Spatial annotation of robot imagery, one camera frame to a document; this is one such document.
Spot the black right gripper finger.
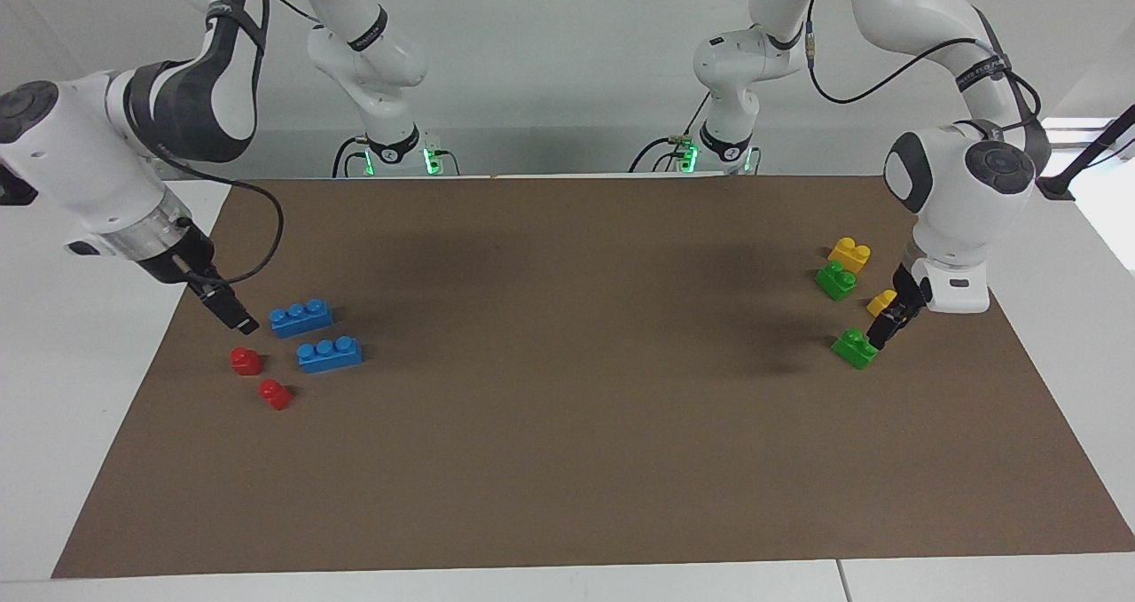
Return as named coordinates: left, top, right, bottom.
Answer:
left=186, top=270, right=261, bottom=336

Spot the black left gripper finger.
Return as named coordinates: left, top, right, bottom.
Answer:
left=864, top=304, right=912, bottom=351

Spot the green two-stud toy block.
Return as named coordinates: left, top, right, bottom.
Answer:
left=830, top=327, right=880, bottom=371
left=813, top=260, right=859, bottom=302

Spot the blue three-stud toy block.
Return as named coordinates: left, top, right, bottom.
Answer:
left=296, top=335, right=364, bottom=375
left=269, top=298, right=335, bottom=340

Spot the brown table mat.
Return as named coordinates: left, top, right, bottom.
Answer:
left=51, top=174, right=1135, bottom=580

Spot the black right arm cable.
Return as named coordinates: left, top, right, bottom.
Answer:
left=154, top=153, right=286, bottom=286

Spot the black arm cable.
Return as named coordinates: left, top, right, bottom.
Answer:
left=802, top=0, right=1045, bottom=135
left=154, top=153, right=286, bottom=286

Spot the black clamp mount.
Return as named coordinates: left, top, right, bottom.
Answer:
left=0, top=164, right=42, bottom=207
left=1032, top=104, right=1135, bottom=203

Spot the black base cable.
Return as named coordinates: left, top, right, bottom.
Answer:
left=628, top=95, right=713, bottom=175
left=332, top=135, right=375, bottom=178

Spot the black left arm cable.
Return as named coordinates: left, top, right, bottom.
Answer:
left=802, top=0, right=1045, bottom=135

